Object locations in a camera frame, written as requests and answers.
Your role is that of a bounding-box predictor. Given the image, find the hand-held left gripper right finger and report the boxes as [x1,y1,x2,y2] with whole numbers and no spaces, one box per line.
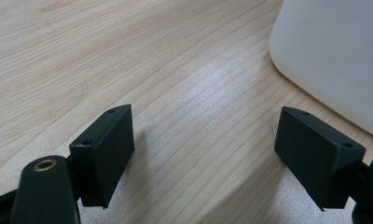
[273,105,367,212]

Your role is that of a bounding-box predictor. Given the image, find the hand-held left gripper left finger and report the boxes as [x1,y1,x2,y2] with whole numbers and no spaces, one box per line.
[68,104,136,210]

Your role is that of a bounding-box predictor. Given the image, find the white plastic bin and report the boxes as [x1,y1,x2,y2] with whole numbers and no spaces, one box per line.
[269,0,373,142]

